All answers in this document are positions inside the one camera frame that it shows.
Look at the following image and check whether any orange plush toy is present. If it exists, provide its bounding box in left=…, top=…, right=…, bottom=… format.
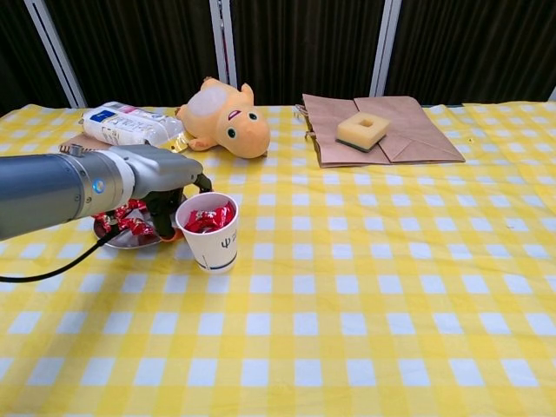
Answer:
left=175, top=76, right=271, bottom=160

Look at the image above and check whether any yellow checked tablecloth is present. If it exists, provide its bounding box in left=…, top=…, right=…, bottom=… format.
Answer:
left=0, top=102, right=556, bottom=417

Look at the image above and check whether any black pleated curtain panel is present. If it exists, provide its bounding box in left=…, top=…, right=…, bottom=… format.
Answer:
left=228, top=0, right=386, bottom=106
left=0, top=0, right=73, bottom=115
left=384, top=0, right=556, bottom=106
left=43, top=0, right=229, bottom=108

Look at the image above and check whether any silver metal plate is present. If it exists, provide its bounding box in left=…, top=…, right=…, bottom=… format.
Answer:
left=93, top=197, right=186, bottom=250

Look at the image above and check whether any white frame post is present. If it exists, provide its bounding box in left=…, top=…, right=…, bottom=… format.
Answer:
left=368, top=0, right=403, bottom=97
left=208, top=0, right=239, bottom=88
left=23, top=0, right=88, bottom=109

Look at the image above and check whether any brown paper bag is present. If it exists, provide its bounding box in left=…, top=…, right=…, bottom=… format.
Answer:
left=295, top=94, right=467, bottom=169

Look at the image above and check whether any yellow square sponge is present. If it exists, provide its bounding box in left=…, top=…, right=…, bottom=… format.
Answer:
left=334, top=110, right=391, bottom=154

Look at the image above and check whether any white rice bag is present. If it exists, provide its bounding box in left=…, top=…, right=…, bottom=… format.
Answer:
left=82, top=101, right=188, bottom=151

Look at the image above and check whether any white paper cup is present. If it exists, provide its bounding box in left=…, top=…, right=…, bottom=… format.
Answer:
left=175, top=192, right=241, bottom=274

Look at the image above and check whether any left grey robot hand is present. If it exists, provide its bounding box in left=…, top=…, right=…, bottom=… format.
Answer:
left=108, top=145, right=214, bottom=241

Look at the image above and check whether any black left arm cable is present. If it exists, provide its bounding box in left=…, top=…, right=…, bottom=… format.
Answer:
left=0, top=225, right=121, bottom=283

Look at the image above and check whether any brown spiral notebook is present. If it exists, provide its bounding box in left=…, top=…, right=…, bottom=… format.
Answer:
left=60, top=132, right=114, bottom=153

